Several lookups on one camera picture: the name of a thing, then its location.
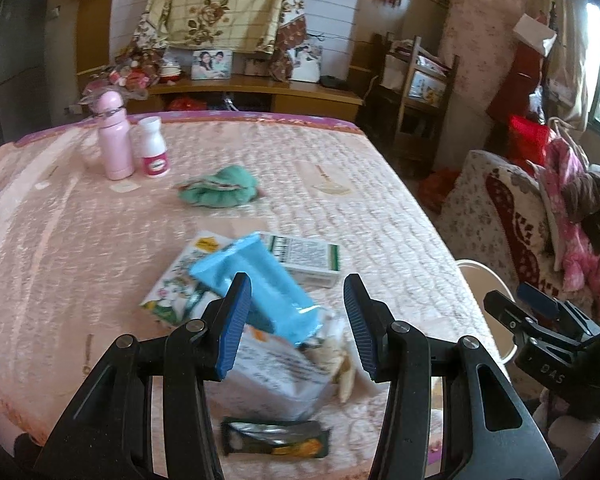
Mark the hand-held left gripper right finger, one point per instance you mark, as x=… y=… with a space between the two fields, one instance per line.
x=360 y=330

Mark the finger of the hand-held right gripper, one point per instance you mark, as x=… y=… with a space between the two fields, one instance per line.
x=505 y=312
x=540 y=302

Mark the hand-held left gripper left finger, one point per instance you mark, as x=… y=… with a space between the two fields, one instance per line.
x=232 y=330

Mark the white round bin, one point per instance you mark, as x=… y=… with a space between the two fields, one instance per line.
x=485 y=285

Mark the blue plastic packet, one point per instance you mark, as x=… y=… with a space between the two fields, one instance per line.
x=267 y=280

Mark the white printed plastic bag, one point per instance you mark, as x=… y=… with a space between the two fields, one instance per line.
x=275 y=375

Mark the pile of clothes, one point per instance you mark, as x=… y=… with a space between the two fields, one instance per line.
x=575 y=240

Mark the green and white carton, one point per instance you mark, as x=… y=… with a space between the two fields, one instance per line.
x=310 y=260

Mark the floral covered sofa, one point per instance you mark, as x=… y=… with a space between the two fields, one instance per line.
x=495 y=210

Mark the dark snack wrapper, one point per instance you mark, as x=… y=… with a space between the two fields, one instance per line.
x=275 y=437

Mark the brown garment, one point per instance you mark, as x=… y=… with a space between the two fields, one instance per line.
x=592 y=195

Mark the red cloth bundle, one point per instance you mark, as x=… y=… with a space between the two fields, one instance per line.
x=437 y=190

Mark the green crumpled cloth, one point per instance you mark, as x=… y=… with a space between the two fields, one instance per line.
x=220 y=187

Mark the red bag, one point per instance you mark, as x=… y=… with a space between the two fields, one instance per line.
x=530 y=137

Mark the pink quilted mattress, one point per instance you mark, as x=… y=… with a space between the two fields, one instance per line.
x=80 y=260

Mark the white bottle with pink label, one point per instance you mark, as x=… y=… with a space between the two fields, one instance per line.
x=153 y=152

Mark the dark wooden shelf rack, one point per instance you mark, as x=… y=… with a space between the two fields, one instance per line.
x=420 y=90

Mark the wooden cabinet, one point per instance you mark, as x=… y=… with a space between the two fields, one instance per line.
x=300 y=95

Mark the framed couple photo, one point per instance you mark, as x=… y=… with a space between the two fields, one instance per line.
x=211 y=65

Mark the white cardboard box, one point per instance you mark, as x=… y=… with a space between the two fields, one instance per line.
x=532 y=32

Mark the white wedding photo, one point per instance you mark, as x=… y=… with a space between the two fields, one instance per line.
x=305 y=62

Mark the pink floral rolled bedding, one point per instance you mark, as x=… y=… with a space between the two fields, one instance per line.
x=480 y=35

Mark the cream floral hanging blanket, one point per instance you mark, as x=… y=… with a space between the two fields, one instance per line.
x=220 y=5

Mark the grey refrigerator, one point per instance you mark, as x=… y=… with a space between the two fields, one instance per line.
x=15 y=45

